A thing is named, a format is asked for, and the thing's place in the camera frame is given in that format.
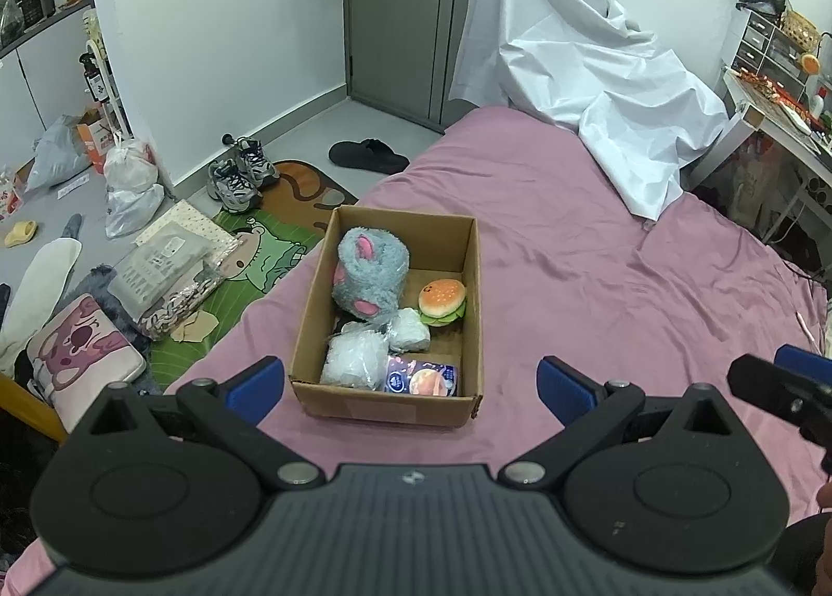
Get clear plastic pack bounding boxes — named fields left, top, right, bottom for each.
left=320, top=321, right=388, bottom=391

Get white bundle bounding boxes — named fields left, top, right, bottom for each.
left=386, top=307, right=430, bottom=354

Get folded bedding packages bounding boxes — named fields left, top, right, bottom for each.
left=109, top=200, right=240, bottom=340

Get white desk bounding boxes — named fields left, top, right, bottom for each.
left=683, top=68, right=830, bottom=241

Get black slipper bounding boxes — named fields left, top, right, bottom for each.
left=329, top=138, right=410, bottom=175

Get white plastic bag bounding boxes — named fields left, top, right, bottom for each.
left=103, top=139, right=165, bottom=238

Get grey door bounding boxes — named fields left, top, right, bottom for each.
left=344, top=0, right=471, bottom=133

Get blue tissue pack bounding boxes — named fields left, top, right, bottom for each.
left=382, top=357, right=457, bottom=397

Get plush hamburger toy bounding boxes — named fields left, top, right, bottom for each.
left=418, top=279, right=467, bottom=327

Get green cartoon floor mat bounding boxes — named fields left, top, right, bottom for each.
left=149, top=161, right=357, bottom=389

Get white crumpled sheet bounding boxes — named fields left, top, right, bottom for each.
left=448, top=0, right=727, bottom=220

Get white drawer organizer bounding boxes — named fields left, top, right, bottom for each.
left=721, top=9, right=808, bottom=85

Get cardboard box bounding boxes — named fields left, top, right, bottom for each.
left=289, top=207, right=484, bottom=429

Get grey fluffy plush toy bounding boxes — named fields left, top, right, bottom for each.
left=331, top=227, right=410, bottom=327

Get grey sneaker pair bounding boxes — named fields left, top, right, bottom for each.
left=206, top=134, right=279, bottom=214

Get pink cartoon cushion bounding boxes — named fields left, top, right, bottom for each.
left=25, top=294, right=145, bottom=433

